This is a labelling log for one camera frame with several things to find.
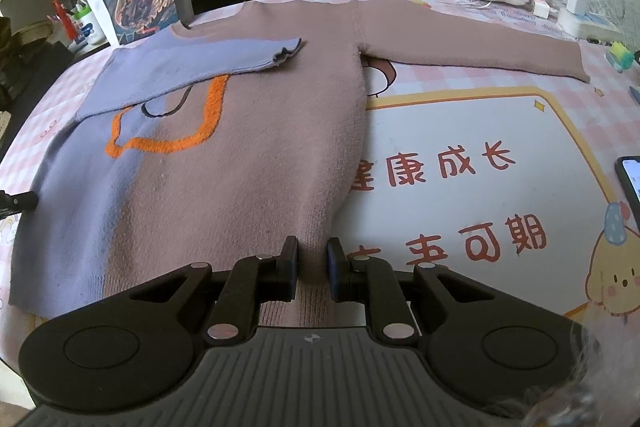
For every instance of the white green lidded jar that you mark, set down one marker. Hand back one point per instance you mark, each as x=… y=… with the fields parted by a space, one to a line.
x=88 y=25

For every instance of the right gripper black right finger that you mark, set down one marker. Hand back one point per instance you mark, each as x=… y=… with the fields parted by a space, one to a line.
x=372 y=282

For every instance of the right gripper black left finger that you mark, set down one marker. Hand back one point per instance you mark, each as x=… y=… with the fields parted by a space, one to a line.
x=240 y=293

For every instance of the dark olive jacket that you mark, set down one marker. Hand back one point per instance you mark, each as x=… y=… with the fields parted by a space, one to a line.
x=19 y=51

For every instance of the black smartphone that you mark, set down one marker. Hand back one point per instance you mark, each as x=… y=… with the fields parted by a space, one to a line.
x=627 y=170

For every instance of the white power strip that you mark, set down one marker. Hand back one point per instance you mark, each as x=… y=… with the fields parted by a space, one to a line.
x=587 y=26

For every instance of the pink checkered cartoon desk mat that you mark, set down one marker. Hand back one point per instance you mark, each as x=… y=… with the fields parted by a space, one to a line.
x=504 y=176

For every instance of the green yellow eraser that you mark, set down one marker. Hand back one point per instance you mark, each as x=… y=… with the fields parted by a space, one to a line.
x=619 y=57

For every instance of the purple and mauve knit sweater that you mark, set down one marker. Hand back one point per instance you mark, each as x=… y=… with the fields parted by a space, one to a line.
x=218 y=141

